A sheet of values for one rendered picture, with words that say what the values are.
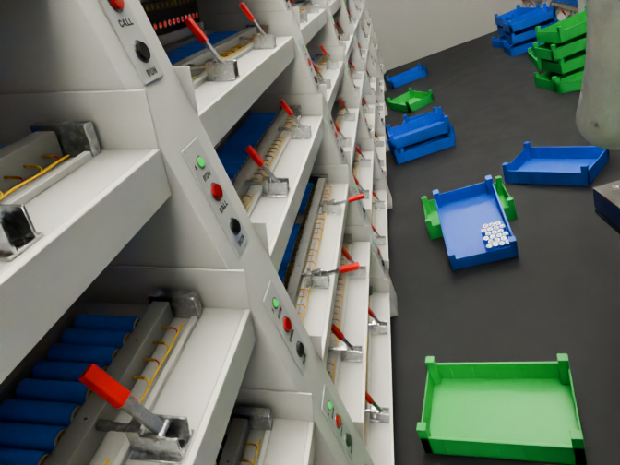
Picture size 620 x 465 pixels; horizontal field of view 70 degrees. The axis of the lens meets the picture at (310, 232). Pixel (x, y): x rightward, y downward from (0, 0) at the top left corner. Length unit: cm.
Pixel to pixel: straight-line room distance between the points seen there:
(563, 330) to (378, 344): 45
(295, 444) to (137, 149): 38
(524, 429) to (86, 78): 99
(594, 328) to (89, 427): 112
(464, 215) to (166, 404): 137
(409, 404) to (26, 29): 103
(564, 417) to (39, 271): 100
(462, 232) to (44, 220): 140
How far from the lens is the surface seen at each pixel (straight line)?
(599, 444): 108
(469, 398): 115
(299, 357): 57
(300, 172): 77
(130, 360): 42
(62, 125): 42
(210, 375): 42
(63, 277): 31
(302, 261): 81
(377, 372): 112
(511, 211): 168
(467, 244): 156
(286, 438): 58
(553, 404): 113
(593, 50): 82
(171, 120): 44
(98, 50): 41
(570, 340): 125
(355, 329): 96
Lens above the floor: 90
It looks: 26 degrees down
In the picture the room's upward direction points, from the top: 24 degrees counter-clockwise
